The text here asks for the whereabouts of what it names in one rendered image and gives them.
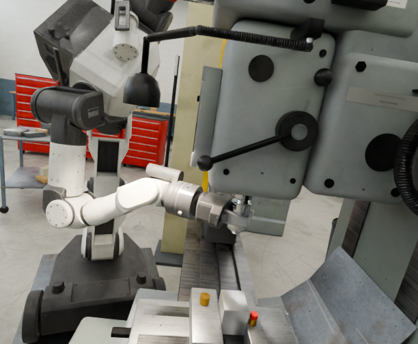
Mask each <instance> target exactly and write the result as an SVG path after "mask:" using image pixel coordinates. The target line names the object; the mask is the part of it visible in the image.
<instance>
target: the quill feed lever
mask: <svg viewBox="0 0 418 344"><path fill-rule="evenodd" d="M317 136H318V123H317V121H316V119H315V118H314V117H313V116H312V115H311V114H309V113H307V112H304V111H290V112H288V113H286V114H284V115H283V116H282V117H281V118H280V119H279V121H278V122H277V125H276V128H275V136H274V137H271V138H268V139H264V140H262V141H258V142H256V143H252V144H250V145H246V146H244V147H241V148H238V149H235V150H232V151H230V152H226V153H224V154H220V155H218V156H214V157H210V156H208V155H202V156H200V157H199V158H198V159H197V167H198V169H199V170H200V171H209V170H211V168H212V167H213V164H215V163H218V162H220V161H223V160H227V159H229V158H233V157H235V156H239V155H241V154H245V153H247V152H251V151H253V150H256V149H259V148H262V147H266V146H267V145H271V144H273V143H277V142H279V144H280V145H282V146H283V147H285V148H286V149H288V150H290V151H293V152H300V151H303V150H305V149H307V148H309V147H310V146H312V145H313V143H314V142H315V140H316V139H317Z"/></svg>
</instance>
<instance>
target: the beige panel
mask: <svg viewBox="0 0 418 344"><path fill-rule="evenodd" d="M213 9H214V6H213V5H207V4H203V3H195V2H190V1H189V6H188V13H187V20H186V27H191V26H195V27H196V26H198V25H202V26H207V27H208V26H209V27H211V26H212V16H213ZM226 42H227V39H223V38H222V39H221V38H214V37H209V36H208V37H207V36H204V35H196V36H193V37H187V38H184V49H183V56H182V67H181V74H180V85H179V92H178V103H177V110H176V122H175V128H174V134H173V146H172V153H171V164H170V168H172V169H177V170H180V171H183V172H184V178H183V182H187V183H190V184H195V185H198V186H201V187H202V188H203V191H204V192H207V188H208V182H209V181H208V172H207V171H200V170H199V169H198V167H191V156H192V151H193V143H194V137H195V127H196V122H197V112H198V106H199V102H198V101H197V96H200V91H201V78H202V73H203V67H204V66H210V67H214V68H221V65H222V60H223V51H224V48H225V44H226ZM187 222H188V219H184V218H182V217H179V216H176V215H173V214H169V213H167V212H166V210H165V219H164V225H163V236H162V239H161V240H159V241H158V244H157V247H156V251H155V254H154V260H155V262H156V265H161V266H173V267H179V268H181V267H182V260H183V259H182V258H183V253H184V244H185V238H186V228H187Z"/></svg>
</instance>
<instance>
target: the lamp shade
mask: <svg viewBox="0 0 418 344"><path fill-rule="evenodd" d="M160 100H161V92H160V88H159V84H158V81H157V80H156V79H155V78H154V77H153V76H151V75H149V74H148V73H144V72H140V73H135V74H133V75H131V76H129V77H128V80H127V81H126V84H125V86H124V96H123V103H126V104H133V105H137V106H147V107H154V108H159V107H160Z"/></svg>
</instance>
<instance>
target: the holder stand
mask: <svg viewBox="0 0 418 344"><path fill-rule="evenodd" d="M207 192H213V193H216V194H219V195H224V194H226V195H231V196H233V195H232V194H231V193H225V192H218V191H216V190H215V189H213V188H212V186H211V185H210V183H209V182H208V188H207ZM204 234H205V241H206V242H215V243H222V244H235V241H236V234H233V233H232V232H231V230H230V229H228V228H227V224H225V223H223V224H222V225H221V227H220V228H219V229H217V228H214V227H211V226H210V225H209V223H205V222H204Z"/></svg>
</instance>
